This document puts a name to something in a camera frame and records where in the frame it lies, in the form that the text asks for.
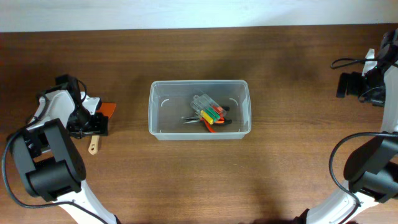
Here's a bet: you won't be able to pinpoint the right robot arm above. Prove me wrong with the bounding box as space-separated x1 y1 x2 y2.
293 30 397 224

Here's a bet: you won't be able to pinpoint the clear screwdriver set case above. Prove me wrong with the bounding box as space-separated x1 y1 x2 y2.
190 94 226 124

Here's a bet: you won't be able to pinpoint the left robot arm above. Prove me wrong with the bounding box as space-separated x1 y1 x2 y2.
1 74 119 223

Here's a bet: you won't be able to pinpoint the orange scraper wooden handle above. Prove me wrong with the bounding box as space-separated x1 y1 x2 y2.
88 103 116 155

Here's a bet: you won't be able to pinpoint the small red-handled pliers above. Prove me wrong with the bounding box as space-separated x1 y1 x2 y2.
200 118 226 133

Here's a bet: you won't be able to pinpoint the clear plastic container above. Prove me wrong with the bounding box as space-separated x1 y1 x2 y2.
148 80 251 141

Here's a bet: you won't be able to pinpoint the orange-black long nose pliers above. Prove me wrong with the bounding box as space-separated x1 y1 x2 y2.
183 105 232 126

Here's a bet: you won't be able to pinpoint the right black cable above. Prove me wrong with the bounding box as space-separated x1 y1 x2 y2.
328 57 398 224

